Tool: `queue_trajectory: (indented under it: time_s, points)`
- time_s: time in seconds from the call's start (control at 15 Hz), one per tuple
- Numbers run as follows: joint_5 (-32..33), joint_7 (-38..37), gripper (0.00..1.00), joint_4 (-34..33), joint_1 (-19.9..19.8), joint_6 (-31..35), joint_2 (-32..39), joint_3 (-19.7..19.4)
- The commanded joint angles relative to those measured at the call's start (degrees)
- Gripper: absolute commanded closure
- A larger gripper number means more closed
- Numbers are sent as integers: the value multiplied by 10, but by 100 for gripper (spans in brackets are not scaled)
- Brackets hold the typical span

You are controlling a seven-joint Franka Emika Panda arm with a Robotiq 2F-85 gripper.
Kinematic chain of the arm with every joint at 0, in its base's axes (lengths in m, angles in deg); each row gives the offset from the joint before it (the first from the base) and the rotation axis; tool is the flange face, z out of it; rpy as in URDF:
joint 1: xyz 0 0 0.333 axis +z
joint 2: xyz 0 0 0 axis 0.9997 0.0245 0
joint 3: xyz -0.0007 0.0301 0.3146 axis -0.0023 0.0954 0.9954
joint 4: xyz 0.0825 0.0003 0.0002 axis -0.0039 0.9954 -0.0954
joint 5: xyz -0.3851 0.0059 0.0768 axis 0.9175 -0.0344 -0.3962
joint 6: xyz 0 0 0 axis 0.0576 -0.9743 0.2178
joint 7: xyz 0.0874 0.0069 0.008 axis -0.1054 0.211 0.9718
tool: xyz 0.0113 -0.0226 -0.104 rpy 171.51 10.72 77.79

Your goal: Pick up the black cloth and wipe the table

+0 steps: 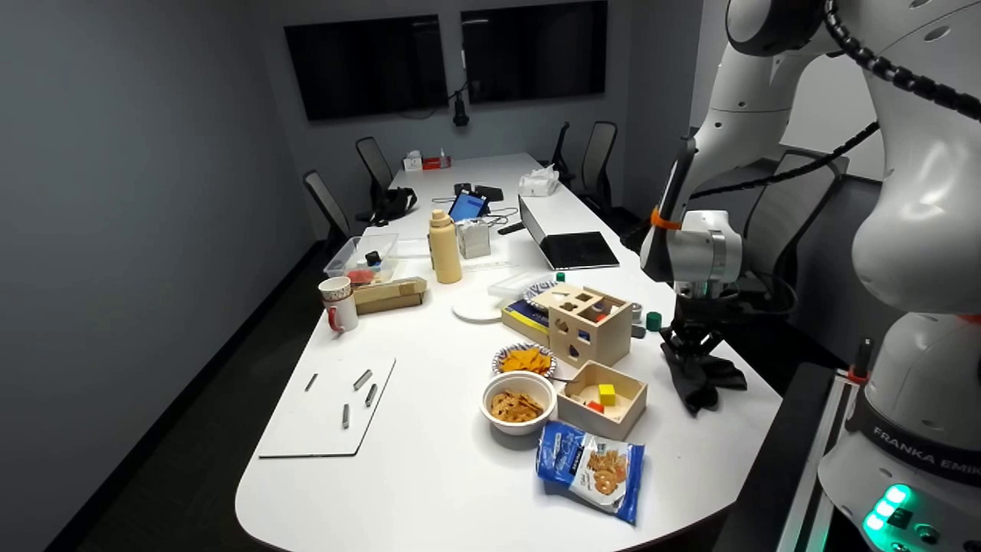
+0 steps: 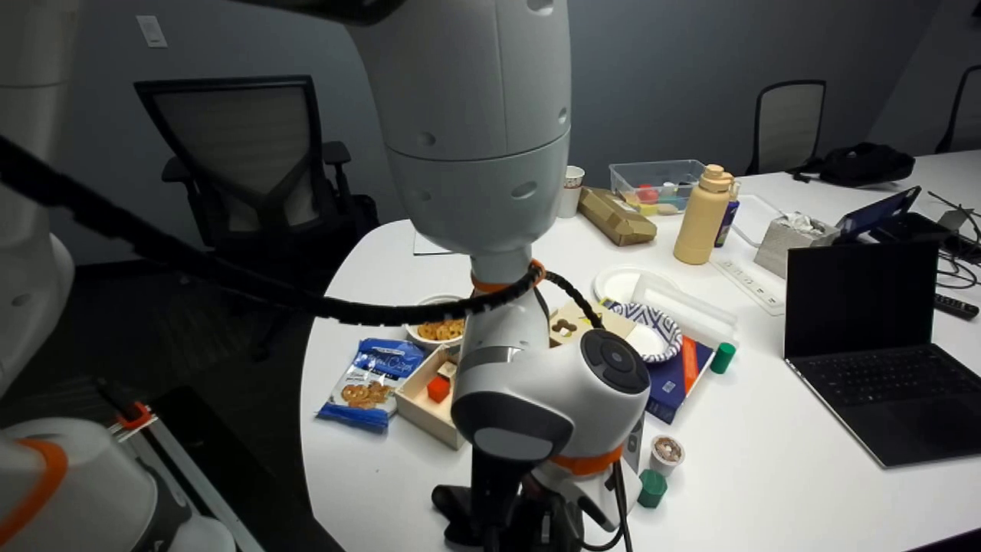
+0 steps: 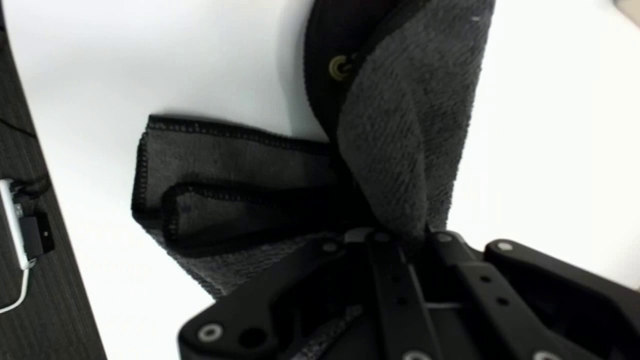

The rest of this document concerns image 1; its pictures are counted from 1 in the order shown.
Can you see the white plastic bag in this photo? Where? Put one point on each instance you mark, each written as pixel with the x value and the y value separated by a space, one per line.
pixel 538 184

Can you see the black conference camera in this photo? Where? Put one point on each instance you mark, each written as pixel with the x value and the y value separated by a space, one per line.
pixel 460 101

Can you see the yellow wooden cube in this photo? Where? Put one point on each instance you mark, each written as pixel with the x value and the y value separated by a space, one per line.
pixel 609 394

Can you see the patterned bowl with orange snacks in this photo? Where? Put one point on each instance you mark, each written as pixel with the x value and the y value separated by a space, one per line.
pixel 524 359

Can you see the red wooden cube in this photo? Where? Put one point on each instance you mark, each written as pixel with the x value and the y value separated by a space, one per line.
pixel 593 407

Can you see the black wall monitor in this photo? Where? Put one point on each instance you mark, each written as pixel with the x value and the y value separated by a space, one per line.
pixel 368 66
pixel 535 49

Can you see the white flat board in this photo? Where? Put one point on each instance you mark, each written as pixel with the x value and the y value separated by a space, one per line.
pixel 325 416

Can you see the black cloth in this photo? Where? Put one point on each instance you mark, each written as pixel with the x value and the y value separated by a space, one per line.
pixel 706 386

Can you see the white bowl with crackers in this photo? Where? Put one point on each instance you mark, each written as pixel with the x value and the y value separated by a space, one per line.
pixel 516 407

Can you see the mesh back office chair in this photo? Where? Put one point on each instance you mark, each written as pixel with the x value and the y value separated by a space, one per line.
pixel 600 156
pixel 325 203
pixel 374 159
pixel 563 152

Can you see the red clamp knob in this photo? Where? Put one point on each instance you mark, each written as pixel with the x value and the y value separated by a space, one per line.
pixel 857 376

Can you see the black robot mounting stand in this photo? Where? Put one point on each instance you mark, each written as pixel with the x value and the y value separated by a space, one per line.
pixel 817 480

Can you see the clear plastic bin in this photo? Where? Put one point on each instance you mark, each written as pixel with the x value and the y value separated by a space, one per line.
pixel 360 256

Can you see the black bag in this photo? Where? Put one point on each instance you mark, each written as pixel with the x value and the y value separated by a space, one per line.
pixel 393 203

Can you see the small white box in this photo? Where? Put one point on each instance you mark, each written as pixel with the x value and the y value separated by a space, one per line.
pixel 476 236

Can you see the white and red box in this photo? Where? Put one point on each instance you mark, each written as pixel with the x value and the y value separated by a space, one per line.
pixel 428 159

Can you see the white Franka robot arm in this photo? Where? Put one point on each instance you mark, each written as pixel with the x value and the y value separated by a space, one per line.
pixel 922 203

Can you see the blue cracker snack bag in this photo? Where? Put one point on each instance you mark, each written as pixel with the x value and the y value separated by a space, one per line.
pixel 593 470

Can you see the wooden shape sorter box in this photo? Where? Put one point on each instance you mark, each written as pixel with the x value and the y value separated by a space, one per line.
pixel 583 325

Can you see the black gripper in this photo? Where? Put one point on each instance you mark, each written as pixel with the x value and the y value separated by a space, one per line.
pixel 706 310

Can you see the tan plastic bottle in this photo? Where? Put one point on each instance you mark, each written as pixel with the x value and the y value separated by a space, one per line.
pixel 446 250

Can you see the black open laptop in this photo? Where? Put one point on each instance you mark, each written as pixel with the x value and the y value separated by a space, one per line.
pixel 576 250

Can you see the plain white plate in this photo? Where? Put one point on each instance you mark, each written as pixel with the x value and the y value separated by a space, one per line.
pixel 476 307

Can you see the white cup with red label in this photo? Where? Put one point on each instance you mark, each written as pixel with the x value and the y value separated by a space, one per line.
pixel 341 304

